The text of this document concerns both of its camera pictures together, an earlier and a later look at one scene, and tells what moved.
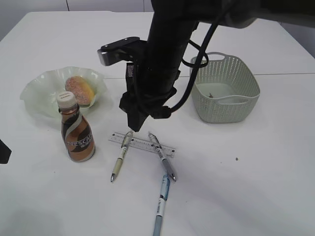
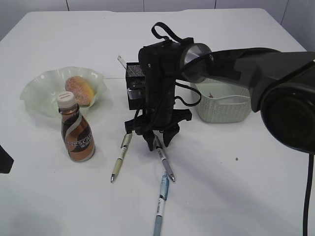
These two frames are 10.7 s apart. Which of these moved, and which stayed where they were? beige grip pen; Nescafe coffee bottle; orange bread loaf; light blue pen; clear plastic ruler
Moved: clear plastic ruler
Stayed: orange bread loaf; Nescafe coffee bottle; light blue pen; beige grip pen
